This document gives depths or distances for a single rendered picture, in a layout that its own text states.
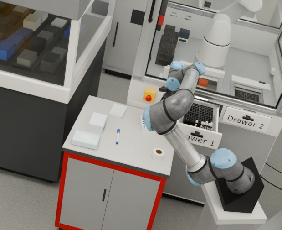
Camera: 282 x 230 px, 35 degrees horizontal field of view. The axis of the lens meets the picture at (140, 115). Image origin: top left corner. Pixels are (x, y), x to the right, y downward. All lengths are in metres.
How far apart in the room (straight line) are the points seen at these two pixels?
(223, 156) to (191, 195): 1.17
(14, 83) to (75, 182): 0.71
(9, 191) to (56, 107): 0.76
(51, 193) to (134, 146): 0.94
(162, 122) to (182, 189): 1.34
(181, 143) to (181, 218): 1.26
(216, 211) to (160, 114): 0.64
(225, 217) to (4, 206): 1.56
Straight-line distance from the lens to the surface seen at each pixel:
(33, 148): 3.22
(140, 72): 2.89
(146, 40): 2.79
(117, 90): 4.59
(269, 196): 3.90
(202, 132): 2.67
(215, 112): 3.00
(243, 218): 2.46
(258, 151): 3.17
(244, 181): 2.38
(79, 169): 2.66
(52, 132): 3.08
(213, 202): 2.47
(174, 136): 2.19
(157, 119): 2.12
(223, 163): 2.27
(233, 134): 3.08
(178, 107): 2.08
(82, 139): 2.57
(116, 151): 2.60
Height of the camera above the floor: 2.40
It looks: 34 degrees down
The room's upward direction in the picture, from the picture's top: 13 degrees clockwise
